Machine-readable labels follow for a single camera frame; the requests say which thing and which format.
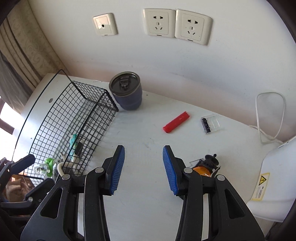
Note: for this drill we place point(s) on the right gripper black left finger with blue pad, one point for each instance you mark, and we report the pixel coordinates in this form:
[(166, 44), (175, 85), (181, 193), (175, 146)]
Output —
[(74, 207)]

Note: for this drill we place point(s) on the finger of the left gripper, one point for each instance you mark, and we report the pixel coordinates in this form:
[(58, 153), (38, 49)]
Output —
[(34, 197)]

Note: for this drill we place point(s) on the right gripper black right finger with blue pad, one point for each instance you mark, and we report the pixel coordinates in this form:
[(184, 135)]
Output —
[(229, 216)]

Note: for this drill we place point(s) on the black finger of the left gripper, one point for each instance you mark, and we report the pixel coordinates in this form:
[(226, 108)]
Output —
[(10, 168)]

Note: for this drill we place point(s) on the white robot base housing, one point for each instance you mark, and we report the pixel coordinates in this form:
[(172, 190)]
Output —
[(280, 192)]

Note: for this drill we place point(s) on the green white round toy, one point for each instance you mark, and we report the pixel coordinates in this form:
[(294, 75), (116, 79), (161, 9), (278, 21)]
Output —
[(49, 163)]

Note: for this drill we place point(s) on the yellow warning label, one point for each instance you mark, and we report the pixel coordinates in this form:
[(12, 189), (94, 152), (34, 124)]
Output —
[(260, 187)]

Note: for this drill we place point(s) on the teal patterned lighter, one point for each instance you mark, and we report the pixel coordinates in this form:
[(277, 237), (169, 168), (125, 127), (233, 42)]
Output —
[(73, 145)]

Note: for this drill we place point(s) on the clear plastic case black inserts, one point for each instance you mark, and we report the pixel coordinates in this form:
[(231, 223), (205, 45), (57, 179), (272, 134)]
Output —
[(210, 123)]

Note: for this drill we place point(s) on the red lighter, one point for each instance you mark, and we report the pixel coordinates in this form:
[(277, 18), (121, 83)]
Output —
[(172, 125)]

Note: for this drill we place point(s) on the beige patterned curtain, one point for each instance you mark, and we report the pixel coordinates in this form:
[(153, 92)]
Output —
[(26, 54)]

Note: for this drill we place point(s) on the dark blue lidded tumbler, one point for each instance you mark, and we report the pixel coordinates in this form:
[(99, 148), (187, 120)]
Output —
[(127, 90)]

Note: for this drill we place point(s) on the black wire basket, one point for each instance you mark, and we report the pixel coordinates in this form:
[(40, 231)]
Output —
[(63, 107)]

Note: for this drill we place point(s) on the small single wall outlet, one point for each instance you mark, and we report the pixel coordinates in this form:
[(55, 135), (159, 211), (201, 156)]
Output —
[(105, 24)]

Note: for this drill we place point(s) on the right double wall socket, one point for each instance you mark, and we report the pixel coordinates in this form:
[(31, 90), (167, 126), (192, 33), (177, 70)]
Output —
[(193, 27)]

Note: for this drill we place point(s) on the double wall socket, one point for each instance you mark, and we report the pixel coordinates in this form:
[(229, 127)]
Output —
[(193, 27), (159, 22)]

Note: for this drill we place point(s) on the left double wall socket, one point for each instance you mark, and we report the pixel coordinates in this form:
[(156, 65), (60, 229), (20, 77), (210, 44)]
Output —
[(159, 22)]

